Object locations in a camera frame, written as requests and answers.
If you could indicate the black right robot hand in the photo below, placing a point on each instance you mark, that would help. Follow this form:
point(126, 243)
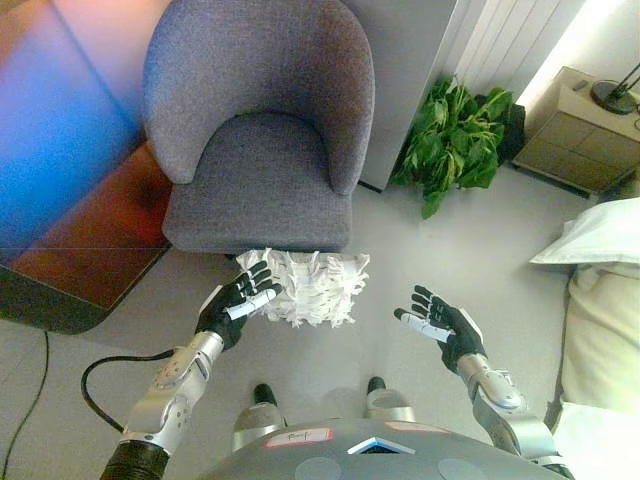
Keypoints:
point(462, 332)

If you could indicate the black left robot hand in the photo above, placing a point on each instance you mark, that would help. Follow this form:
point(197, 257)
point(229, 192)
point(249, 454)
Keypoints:
point(227, 312)

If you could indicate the white fringed pillow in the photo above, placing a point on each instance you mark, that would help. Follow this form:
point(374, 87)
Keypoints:
point(315, 290)

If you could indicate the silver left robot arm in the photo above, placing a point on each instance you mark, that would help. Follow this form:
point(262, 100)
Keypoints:
point(170, 395)

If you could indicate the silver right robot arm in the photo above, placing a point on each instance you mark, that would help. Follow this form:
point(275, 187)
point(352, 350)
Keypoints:
point(505, 400)

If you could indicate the white bed pillow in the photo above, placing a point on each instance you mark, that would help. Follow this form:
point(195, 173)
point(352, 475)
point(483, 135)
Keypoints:
point(595, 235)

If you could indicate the grey fabric armchair sofa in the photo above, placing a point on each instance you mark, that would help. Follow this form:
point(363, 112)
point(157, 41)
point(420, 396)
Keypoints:
point(260, 100)

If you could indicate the silver right robot leg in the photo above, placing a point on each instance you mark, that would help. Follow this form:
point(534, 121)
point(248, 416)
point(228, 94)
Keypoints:
point(387, 402)

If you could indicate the silver robot leg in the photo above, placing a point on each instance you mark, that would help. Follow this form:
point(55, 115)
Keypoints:
point(257, 420)
point(387, 402)

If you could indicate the silver left robot leg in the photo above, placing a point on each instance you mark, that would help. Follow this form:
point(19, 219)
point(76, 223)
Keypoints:
point(257, 420)

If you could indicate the cream duvet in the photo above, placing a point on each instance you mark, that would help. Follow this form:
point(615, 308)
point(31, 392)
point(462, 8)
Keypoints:
point(607, 335)

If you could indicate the dark red wooden table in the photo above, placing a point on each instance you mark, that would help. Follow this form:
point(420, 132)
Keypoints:
point(100, 235)

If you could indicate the grey robot torso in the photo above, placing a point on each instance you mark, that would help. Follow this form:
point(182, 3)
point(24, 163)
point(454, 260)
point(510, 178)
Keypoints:
point(375, 460)

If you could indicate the white bed sheet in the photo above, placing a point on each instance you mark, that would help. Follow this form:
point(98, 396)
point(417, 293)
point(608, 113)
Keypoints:
point(600, 435)

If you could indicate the green leafy plant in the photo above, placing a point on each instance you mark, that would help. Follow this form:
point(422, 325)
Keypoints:
point(450, 145)

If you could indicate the beige nightstand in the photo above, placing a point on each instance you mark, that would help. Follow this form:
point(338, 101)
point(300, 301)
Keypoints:
point(575, 145)

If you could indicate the grey tall cabinet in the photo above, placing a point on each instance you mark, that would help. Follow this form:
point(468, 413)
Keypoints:
point(400, 90)

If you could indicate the small dark remote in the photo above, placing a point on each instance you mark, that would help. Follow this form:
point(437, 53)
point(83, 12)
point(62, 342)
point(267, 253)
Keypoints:
point(580, 85)

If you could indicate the black lamp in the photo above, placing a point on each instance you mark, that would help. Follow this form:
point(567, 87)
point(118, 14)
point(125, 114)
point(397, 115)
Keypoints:
point(612, 95)

